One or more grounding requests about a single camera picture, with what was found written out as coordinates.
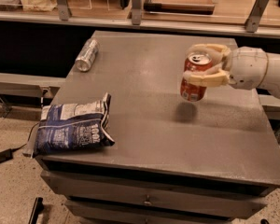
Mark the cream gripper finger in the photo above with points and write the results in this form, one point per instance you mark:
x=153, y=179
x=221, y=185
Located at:
x=218, y=53
x=220, y=78

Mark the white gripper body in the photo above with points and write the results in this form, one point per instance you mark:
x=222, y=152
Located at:
x=248, y=67

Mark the red coke can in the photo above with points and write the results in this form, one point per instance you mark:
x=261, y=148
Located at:
x=196, y=61

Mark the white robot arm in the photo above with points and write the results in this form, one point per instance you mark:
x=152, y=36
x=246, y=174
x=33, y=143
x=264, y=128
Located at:
x=271, y=81

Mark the silver soda can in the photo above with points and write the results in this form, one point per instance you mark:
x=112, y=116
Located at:
x=87, y=55

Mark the grey drawer cabinet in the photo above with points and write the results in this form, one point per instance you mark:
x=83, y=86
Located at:
x=172, y=162

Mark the blue chip bag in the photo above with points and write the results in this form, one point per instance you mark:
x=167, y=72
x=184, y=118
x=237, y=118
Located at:
x=73, y=127

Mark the grey bench left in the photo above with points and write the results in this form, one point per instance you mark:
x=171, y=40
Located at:
x=30, y=86

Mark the black object on floor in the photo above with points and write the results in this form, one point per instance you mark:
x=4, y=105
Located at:
x=37, y=209

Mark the black power adapter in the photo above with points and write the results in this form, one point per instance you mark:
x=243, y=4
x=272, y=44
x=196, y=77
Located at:
x=6, y=155

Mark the grey metal bracket right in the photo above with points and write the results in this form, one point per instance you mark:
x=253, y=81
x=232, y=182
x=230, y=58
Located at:
x=253, y=20

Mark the grey metal bracket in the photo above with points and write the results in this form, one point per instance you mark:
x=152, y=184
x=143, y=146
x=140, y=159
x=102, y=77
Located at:
x=253, y=20
x=136, y=12
x=64, y=11

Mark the grey metal bracket middle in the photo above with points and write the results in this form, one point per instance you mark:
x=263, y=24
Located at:
x=136, y=12

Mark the grey metal bracket left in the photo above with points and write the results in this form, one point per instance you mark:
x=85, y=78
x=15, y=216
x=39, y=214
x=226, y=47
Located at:
x=64, y=11

